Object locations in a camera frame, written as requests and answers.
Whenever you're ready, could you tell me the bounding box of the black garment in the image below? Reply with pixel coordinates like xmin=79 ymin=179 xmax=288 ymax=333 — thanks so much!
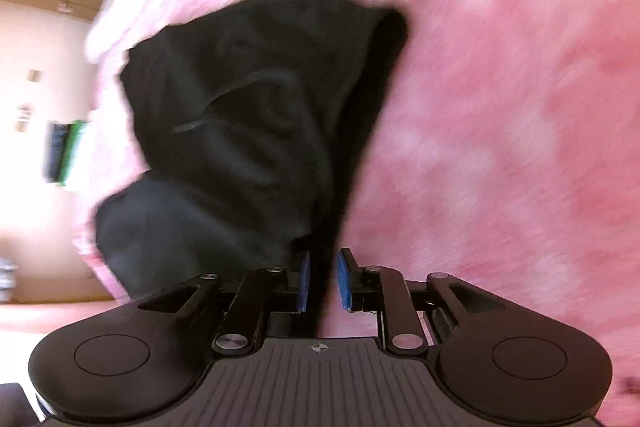
xmin=94 ymin=0 xmax=408 ymax=337

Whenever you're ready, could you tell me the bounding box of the pink rose blanket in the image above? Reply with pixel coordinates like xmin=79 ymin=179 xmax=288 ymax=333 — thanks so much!
xmin=70 ymin=0 xmax=639 ymax=426

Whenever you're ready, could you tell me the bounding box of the green black object on floor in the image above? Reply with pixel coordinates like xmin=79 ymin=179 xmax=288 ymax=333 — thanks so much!
xmin=43 ymin=120 xmax=87 ymax=185

